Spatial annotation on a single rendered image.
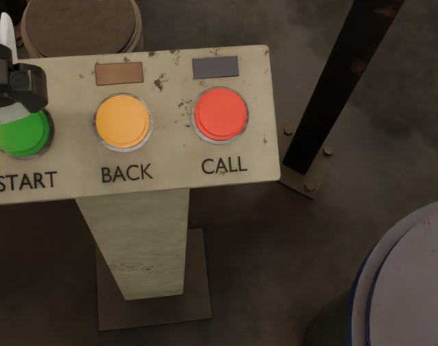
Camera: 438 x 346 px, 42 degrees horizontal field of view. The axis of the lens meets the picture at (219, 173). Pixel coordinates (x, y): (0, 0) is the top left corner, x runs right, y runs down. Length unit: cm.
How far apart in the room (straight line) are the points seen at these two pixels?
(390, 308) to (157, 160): 29
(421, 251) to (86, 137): 37
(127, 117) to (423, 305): 36
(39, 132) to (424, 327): 41
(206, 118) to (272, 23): 84
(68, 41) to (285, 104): 65
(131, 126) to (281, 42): 83
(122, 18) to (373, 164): 68
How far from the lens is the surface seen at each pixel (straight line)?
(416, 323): 62
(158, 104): 45
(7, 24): 35
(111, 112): 44
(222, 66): 45
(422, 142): 120
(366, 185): 112
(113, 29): 59
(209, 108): 44
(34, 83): 29
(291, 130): 111
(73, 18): 60
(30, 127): 44
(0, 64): 26
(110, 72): 45
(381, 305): 61
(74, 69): 46
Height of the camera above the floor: 100
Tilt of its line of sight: 68 degrees down
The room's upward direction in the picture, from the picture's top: 11 degrees clockwise
